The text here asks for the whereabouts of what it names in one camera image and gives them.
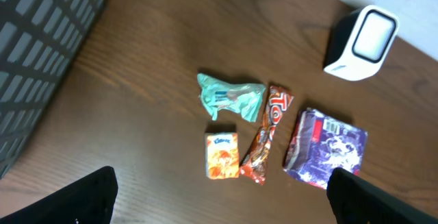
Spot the red Toto snack wrapper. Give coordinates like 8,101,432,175
240,85,294,186

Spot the mint green packet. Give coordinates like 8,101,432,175
197,73,266,123

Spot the dark grey plastic basket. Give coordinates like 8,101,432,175
1,0,104,176

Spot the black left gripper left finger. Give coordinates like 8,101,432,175
1,166,118,224

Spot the purple Carefree pad pack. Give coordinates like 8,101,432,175
283,108,368,189

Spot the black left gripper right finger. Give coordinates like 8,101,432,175
326,168,437,224

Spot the orange Kleenex tissue pack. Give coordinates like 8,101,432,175
205,132,240,179

